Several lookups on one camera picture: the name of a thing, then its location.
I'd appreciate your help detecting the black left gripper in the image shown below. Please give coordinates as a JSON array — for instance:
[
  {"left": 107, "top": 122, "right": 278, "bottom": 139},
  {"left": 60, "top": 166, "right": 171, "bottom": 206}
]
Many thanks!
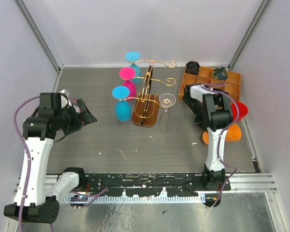
[{"left": 56, "top": 98, "right": 97, "bottom": 135}]

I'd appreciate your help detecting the orange wine glass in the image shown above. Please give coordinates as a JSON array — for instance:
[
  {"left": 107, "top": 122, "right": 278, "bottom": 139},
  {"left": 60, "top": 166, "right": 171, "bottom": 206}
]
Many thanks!
[{"left": 202, "top": 124, "right": 242, "bottom": 145}]

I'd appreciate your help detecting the red wine glass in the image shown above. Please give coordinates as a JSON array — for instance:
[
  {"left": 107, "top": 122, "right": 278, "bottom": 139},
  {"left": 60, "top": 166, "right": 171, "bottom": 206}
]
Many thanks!
[{"left": 231, "top": 102, "right": 248, "bottom": 122}]

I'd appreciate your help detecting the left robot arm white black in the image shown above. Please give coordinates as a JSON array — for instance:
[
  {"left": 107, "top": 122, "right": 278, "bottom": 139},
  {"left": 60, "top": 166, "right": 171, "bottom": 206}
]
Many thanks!
[{"left": 3, "top": 90, "right": 97, "bottom": 224}]

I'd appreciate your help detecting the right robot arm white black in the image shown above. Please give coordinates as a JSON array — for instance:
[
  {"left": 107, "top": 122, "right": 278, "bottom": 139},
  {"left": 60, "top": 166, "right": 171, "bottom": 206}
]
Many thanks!
[{"left": 183, "top": 84, "right": 233, "bottom": 190}]

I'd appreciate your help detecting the front blue wine glass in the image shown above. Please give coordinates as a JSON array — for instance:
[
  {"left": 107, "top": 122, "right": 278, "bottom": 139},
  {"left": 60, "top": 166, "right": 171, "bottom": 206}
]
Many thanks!
[{"left": 112, "top": 86, "right": 131, "bottom": 122}]

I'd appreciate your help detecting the blue wine glass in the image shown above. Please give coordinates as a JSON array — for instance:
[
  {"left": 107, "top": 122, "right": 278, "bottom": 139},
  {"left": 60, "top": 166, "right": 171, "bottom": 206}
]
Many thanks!
[
  {"left": 125, "top": 51, "right": 142, "bottom": 84},
  {"left": 112, "top": 86, "right": 131, "bottom": 122}
]

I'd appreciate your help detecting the clear wine glass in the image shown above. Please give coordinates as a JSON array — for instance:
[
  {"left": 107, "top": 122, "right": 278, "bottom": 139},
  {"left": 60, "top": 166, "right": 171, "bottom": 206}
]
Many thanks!
[{"left": 159, "top": 93, "right": 176, "bottom": 112}]

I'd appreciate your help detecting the pink wine glass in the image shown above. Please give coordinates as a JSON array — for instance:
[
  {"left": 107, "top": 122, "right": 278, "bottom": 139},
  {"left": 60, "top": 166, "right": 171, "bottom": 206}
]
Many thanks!
[{"left": 119, "top": 67, "right": 136, "bottom": 97}]

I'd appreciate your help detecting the rear blue wine glass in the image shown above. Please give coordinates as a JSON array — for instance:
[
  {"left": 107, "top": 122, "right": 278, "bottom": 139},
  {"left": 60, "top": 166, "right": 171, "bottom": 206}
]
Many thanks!
[{"left": 125, "top": 51, "right": 142, "bottom": 84}]

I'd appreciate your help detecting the colourful packet under left gripper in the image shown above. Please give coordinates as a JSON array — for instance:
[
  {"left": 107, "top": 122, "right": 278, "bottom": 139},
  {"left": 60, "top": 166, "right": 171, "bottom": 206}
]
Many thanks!
[{"left": 70, "top": 98, "right": 82, "bottom": 114}]

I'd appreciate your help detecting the wooden compartment tray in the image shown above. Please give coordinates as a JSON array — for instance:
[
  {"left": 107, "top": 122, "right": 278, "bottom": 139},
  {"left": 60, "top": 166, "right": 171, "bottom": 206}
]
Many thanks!
[{"left": 178, "top": 66, "right": 241, "bottom": 102}]

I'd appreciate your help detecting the dark rolled cloth rear right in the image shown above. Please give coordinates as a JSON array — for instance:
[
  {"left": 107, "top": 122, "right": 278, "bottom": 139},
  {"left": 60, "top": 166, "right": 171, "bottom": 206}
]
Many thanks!
[{"left": 212, "top": 67, "right": 228, "bottom": 81}]

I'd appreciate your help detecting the dark rolled cloth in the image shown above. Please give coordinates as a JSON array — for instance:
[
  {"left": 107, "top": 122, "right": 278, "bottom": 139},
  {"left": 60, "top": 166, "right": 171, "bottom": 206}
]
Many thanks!
[
  {"left": 212, "top": 67, "right": 228, "bottom": 81},
  {"left": 185, "top": 61, "right": 200, "bottom": 75}
]

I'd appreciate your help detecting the dark rolled cloth rear left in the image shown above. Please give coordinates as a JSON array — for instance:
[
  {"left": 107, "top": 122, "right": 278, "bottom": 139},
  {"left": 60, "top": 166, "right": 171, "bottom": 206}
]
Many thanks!
[{"left": 185, "top": 61, "right": 200, "bottom": 75}]

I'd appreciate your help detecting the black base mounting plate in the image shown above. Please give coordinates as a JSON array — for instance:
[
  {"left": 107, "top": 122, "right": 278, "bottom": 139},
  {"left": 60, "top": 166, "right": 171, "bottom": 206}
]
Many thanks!
[{"left": 86, "top": 173, "right": 223, "bottom": 197}]

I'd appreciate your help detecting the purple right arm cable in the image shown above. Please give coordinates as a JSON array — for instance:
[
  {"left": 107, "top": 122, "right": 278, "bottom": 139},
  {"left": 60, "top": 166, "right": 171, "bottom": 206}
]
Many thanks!
[{"left": 200, "top": 82, "right": 240, "bottom": 210}]

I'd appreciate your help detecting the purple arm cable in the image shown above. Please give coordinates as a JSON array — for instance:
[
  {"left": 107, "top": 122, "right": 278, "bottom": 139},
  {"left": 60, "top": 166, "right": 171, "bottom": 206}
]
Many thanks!
[
  {"left": 200, "top": 82, "right": 240, "bottom": 210},
  {"left": 13, "top": 95, "right": 56, "bottom": 232}
]

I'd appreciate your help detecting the gold wire glass rack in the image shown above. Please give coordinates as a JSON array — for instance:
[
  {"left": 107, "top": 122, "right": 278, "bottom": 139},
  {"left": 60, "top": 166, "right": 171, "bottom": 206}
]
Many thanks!
[{"left": 125, "top": 59, "right": 177, "bottom": 128}]

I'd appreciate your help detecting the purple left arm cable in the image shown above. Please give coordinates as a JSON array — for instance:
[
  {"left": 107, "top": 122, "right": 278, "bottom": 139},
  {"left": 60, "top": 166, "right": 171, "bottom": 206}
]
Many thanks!
[{"left": 13, "top": 95, "right": 56, "bottom": 232}]

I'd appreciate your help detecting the white slotted cable duct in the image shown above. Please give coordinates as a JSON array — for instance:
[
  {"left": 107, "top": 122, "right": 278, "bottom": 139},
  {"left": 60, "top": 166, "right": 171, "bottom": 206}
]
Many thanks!
[{"left": 62, "top": 193, "right": 206, "bottom": 204}]

